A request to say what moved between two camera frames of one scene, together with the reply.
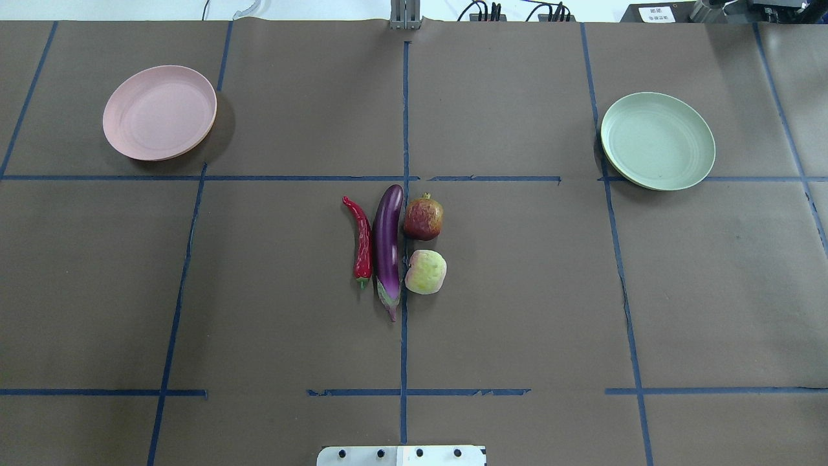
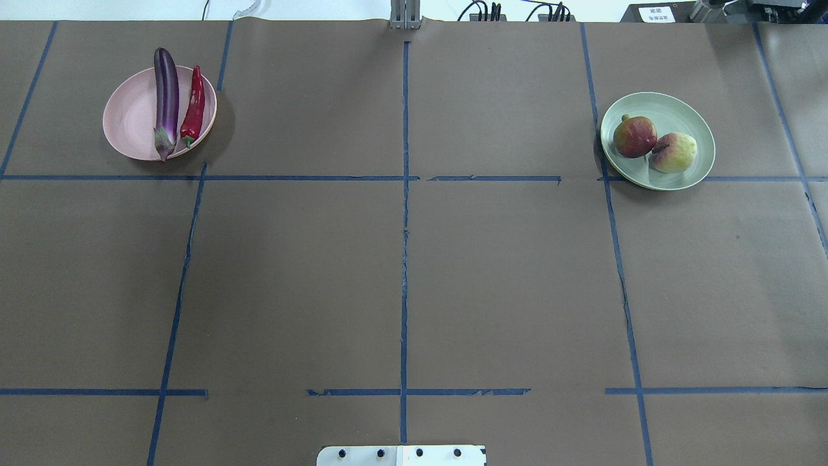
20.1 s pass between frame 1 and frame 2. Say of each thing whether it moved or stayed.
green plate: stayed
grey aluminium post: stayed
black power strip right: stayed
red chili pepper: moved
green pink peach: moved
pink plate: stayed
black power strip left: stayed
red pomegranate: moved
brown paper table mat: stayed
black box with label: stayed
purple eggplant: moved
